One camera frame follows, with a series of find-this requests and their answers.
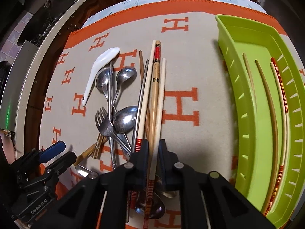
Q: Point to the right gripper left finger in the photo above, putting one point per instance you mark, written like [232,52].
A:
[140,164]

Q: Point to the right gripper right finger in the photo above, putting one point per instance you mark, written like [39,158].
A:
[166,162]

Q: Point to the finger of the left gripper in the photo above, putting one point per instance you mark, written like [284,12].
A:
[60,165]
[51,152]

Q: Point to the cream chopstick red stripes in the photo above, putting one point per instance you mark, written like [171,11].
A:
[152,171]
[141,130]

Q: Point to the light tan wooden chopstick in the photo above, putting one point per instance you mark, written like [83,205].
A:
[250,75]

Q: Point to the steel spoon under gripper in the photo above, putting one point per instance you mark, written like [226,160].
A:
[158,208]

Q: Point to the steel spoon near fork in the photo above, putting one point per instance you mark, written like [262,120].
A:
[124,122]

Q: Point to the steel fork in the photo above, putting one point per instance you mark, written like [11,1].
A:
[105,128]

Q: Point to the large steel spoon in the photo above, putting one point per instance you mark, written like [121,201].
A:
[102,81]

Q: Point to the small steel spoon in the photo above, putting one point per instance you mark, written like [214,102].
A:
[123,75]

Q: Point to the orange beige H-pattern cloth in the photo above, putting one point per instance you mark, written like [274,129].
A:
[199,120]

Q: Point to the red bamboo printed chopstick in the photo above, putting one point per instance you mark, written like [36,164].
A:
[154,97]

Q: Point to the steel chopstick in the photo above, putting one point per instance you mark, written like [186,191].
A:
[139,106]

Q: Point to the white ceramic soup spoon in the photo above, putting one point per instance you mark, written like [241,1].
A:
[106,57]

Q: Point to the green plastic utensil tray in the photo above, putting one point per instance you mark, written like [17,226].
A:
[260,125]

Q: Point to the red patterned chopstick in tray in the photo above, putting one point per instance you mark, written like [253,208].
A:
[281,84]

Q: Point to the gold handled utensil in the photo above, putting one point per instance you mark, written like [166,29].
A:
[92,150]

